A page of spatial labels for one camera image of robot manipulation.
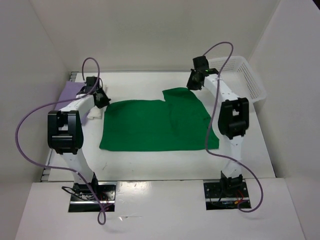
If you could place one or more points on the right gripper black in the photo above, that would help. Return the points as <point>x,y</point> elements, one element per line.
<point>190,85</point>

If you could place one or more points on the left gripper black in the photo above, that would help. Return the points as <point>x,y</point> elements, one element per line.
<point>106,101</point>

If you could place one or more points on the white t shirt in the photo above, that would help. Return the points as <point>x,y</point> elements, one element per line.
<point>96,113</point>

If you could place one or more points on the purple shirt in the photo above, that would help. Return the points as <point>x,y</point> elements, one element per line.
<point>70,92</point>

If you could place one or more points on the green shirt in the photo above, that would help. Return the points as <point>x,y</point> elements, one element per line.
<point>179,122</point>

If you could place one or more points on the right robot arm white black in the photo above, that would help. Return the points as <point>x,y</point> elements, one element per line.
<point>233,122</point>

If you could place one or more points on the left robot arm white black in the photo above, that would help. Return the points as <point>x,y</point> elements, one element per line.
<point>65,136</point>

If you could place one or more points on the white plastic basket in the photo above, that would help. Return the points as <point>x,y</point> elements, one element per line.
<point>238,75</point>

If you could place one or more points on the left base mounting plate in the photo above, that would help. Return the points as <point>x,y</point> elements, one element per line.
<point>83,201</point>

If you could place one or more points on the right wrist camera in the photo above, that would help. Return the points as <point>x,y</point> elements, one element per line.
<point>200,63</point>

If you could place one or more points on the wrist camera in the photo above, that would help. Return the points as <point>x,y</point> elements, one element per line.
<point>92,81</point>
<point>200,63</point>

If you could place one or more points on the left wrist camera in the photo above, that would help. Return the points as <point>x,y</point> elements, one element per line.
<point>92,81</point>

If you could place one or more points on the aluminium table edge rail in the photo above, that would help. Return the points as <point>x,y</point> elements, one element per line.
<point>46,171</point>

